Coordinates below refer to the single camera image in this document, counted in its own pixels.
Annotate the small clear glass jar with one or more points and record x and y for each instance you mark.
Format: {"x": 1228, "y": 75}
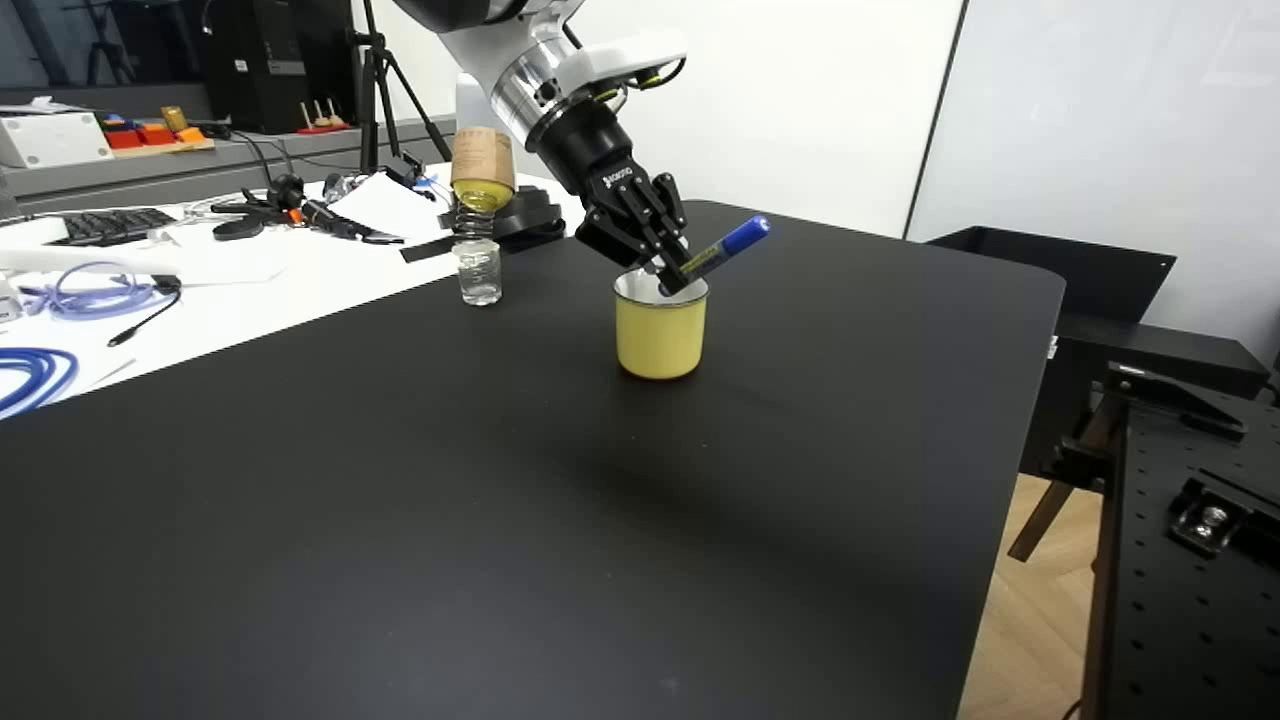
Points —
{"x": 480, "y": 272}

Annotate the white paper sheet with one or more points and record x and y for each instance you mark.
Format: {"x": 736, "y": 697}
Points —
{"x": 392, "y": 209}

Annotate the blue capped marker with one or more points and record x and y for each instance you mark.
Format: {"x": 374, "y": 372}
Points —
{"x": 719, "y": 253}

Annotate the black round stand base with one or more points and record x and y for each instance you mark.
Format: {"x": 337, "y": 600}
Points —
{"x": 524, "y": 221}

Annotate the black tripod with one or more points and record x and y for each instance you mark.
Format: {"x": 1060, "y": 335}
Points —
{"x": 377, "y": 79}

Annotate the yellow mug white interior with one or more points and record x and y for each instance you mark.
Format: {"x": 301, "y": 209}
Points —
{"x": 658, "y": 335}

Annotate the black optical breadboard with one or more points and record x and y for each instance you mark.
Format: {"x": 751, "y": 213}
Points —
{"x": 1178, "y": 635}

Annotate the tilted cork roll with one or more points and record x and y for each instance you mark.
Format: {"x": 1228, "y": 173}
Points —
{"x": 480, "y": 170}

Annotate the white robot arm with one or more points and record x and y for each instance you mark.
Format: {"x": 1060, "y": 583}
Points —
{"x": 554, "y": 94}

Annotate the black clamp mount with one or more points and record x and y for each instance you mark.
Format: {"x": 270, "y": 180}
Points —
{"x": 1212, "y": 513}

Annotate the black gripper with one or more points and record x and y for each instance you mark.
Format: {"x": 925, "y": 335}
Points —
{"x": 593, "y": 160}

